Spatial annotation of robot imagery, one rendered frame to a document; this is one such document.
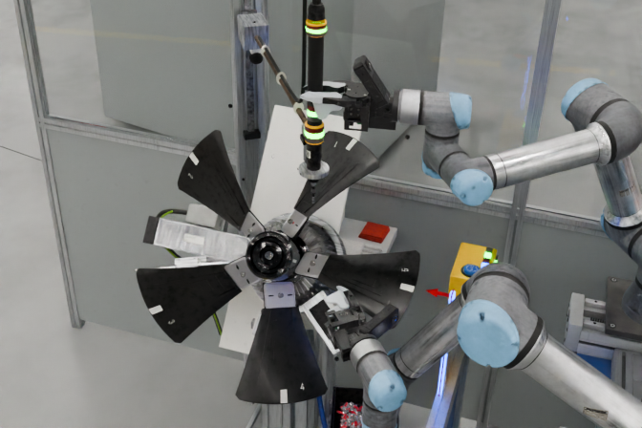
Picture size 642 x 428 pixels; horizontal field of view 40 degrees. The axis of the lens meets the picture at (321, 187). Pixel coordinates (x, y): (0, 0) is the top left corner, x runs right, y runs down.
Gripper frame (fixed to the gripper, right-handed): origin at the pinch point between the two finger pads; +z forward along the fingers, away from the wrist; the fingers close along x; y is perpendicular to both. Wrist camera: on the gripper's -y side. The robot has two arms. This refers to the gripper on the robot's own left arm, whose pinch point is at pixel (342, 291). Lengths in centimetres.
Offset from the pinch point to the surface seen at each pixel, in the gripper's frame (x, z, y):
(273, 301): 5.1, 9.4, 15.0
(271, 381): 17.9, -3.6, 20.9
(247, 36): -38, 69, 0
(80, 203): 45, 138, 59
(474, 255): 15.3, 15.7, -42.6
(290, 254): -6.8, 10.4, 8.9
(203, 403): 114, 87, 34
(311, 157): -32.6, 9.9, 1.2
